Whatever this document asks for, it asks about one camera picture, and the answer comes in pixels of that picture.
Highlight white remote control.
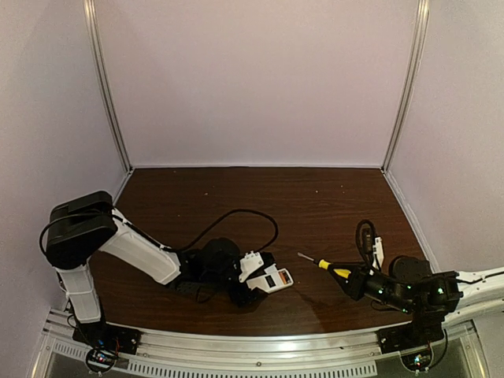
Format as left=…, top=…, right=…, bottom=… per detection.
left=246, top=267, right=294, bottom=295

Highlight yellow handled screwdriver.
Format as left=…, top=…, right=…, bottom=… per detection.
left=297, top=252, right=351, bottom=280

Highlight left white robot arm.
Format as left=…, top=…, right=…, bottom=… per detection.
left=39, top=191, right=280, bottom=324

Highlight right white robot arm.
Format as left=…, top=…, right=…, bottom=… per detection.
left=328, top=256, right=503, bottom=341

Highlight orange battery in remote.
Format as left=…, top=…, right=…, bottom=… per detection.
left=278, top=269, right=293, bottom=286

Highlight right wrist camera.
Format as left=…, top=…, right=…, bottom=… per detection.
left=361, top=228, right=384, bottom=272

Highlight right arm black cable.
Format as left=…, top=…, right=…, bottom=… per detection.
left=354, top=219, right=504, bottom=288

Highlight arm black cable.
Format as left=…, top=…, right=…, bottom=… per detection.
left=354, top=219, right=504, bottom=288
left=39, top=208, right=279, bottom=304

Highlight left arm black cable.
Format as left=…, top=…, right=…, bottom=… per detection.
left=39, top=208, right=279, bottom=304

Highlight front aluminium rail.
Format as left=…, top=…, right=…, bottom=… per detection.
left=39, top=309, right=485, bottom=378

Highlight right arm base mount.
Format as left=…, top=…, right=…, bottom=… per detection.
left=376, top=316, right=449, bottom=375

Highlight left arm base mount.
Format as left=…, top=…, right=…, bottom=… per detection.
left=72, top=321, right=142, bottom=376

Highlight right aluminium frame post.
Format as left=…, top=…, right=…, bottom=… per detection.
left=381, top=0, right=430, bottom=175

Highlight aluminium frame post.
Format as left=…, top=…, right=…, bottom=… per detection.
left=83, top=0, right=133, bottom=174
left=381, top=0, right=430, bottom=175

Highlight left aluminium frame post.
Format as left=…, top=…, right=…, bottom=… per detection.
left=83, top=0, right=133, bottom=174

